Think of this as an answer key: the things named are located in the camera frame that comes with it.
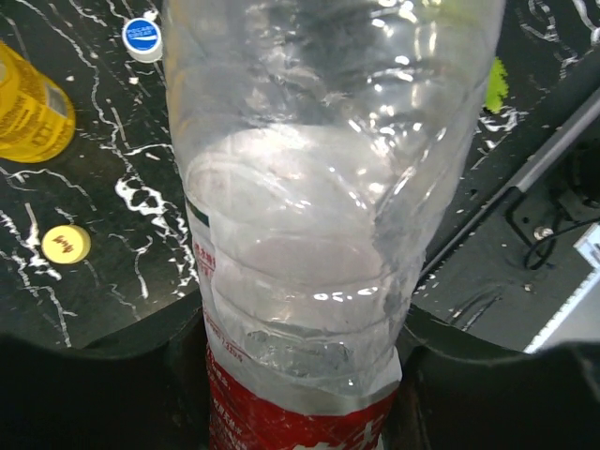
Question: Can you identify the yellow juice bottle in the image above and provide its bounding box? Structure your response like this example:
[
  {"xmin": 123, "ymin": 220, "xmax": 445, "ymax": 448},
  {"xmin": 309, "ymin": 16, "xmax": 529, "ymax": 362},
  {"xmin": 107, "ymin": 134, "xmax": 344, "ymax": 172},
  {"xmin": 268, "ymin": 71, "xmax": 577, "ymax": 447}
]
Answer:
[{"xmin": 1, "ymin": 43, "xmax": 76, "ymax": 163}]

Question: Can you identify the blue white bottle cap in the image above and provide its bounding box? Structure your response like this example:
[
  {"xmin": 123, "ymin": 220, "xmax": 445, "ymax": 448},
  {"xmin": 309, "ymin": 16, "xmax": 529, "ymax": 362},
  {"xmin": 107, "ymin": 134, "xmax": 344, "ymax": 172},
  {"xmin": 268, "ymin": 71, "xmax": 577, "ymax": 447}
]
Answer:
[{"xmin": 121, "ymin": 18, "xmax": 163, "ymax": 64}]

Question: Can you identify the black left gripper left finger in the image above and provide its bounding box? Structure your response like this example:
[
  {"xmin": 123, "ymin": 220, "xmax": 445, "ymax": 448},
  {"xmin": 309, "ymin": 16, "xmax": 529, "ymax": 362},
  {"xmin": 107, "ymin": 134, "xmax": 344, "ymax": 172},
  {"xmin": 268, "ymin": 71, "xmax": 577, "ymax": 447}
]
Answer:
[{"xmin": 1, "ymin": 299, "xmax": 208, "ymax": 449}]

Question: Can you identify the yellow bottle cap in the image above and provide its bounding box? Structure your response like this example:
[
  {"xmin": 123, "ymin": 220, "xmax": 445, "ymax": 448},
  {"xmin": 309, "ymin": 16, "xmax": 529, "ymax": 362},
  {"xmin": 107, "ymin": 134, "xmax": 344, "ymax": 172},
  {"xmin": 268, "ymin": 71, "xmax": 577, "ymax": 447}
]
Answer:
[{"xmin": 41, "ymin": 224, "xmax": 91, "ymax": 264}]

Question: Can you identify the red label clear bottle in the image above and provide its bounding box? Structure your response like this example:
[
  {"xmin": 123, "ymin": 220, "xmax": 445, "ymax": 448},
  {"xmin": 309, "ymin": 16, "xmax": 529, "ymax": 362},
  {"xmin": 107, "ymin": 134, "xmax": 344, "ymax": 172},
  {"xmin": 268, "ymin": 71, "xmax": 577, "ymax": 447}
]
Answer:
[{"xmin": 162, "ymin": 1, "xmax": 504, "ymax": 449}]

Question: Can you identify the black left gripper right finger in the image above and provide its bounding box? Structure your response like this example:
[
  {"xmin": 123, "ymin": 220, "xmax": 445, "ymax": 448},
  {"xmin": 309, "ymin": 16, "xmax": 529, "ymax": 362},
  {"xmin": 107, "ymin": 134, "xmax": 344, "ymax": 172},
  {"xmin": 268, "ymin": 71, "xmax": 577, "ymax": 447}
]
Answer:
[{"xmin": 383, "ymin": 307, "xmax": 599, "ymax": 449}]

